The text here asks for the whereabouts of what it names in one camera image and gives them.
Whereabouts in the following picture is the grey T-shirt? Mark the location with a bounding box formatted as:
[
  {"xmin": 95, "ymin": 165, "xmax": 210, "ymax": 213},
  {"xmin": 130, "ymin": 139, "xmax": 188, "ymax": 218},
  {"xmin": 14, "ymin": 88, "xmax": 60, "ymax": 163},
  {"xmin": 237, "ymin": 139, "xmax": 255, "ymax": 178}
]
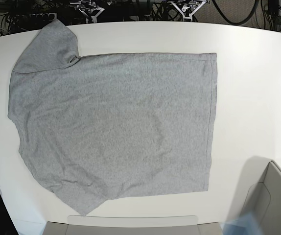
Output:
[{"xmin": 8, "ymin": 20, "xmax": 217, "ymax": 215}]

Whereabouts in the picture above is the grey tray at bottom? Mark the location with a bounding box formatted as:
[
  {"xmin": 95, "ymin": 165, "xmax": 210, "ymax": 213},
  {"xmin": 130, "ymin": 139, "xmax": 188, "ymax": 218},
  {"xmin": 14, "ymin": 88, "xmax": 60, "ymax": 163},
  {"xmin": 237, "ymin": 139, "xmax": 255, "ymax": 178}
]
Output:
[{"xmin": 43, "ymin": 215, "xmax": 223, "ymax": 235}]

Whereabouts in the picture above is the grey box at right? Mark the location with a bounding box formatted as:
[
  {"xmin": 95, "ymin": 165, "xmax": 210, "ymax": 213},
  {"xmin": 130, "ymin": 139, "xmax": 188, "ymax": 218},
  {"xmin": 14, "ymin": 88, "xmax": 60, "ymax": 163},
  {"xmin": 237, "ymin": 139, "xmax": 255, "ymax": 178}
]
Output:
[{"xmin": 240, "ymin": 161, "xmax": 281, "ymax": 235}]

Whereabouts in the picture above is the blue translucent object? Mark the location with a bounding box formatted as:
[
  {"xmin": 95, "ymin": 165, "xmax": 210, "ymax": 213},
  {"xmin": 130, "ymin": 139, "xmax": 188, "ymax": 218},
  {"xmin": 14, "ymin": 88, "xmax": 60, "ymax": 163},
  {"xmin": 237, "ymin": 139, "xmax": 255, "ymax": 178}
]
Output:
[{"xmin": 221, "ymin": 212, "xmax": 261, "ymax": 235}]

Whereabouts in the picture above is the white bracket frame right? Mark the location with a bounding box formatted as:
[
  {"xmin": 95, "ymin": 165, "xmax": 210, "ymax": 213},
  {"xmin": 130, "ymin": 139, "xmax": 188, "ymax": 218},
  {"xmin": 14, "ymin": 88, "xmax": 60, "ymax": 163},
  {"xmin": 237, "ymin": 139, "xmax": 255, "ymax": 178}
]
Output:
[{"xmin": 168, "ymin": 0, "xmax": 210, "ymax": 22}]

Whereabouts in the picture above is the white bracket frame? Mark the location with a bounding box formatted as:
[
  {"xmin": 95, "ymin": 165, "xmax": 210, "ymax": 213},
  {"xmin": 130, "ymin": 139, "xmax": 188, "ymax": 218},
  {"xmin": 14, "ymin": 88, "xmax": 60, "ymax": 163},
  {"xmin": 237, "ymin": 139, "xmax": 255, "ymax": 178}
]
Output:
[
  {"xmin": 74, "ymin": 5, "xmax": 105, "ymax": 24},
  {"xmin": 168, "ymin": 0, "xmax": 210, "ymax": 22}
]

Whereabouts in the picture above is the white bracket frame left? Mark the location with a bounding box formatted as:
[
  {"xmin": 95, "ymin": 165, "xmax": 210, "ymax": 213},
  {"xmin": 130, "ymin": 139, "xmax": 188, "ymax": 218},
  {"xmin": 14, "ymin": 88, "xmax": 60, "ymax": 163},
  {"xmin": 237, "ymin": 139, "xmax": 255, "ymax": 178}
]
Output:
[{"xmin": 74, "ymin": 5, "xmax": 105, "ymax": 24}]

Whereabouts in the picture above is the thick black hose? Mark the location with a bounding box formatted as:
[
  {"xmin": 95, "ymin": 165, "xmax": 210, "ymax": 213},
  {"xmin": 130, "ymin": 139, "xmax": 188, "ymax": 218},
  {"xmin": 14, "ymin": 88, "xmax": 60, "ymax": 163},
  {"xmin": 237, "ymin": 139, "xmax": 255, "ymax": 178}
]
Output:
[{"xmin": 212, "ymin": 0, "xmax": 258, "ymax": 26}]

